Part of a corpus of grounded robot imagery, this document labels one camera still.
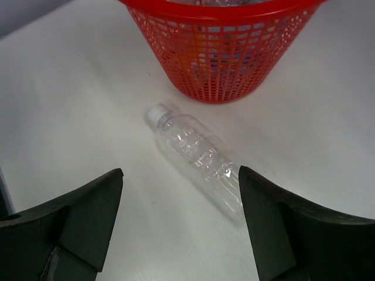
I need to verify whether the clear unlabelled plastic bottle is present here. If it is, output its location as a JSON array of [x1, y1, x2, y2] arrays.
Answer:
[[147, 104, 244, 223]]

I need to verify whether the red mesh plastic basket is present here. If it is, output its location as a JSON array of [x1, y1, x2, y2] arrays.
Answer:
[[124, 1, 321, 104]]

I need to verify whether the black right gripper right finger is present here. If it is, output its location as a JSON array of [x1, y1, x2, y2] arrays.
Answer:
[[239, 166, 374, 280]]

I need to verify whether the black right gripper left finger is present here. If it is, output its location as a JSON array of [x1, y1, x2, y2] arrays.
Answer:
[[1, 168, 123, 280]]

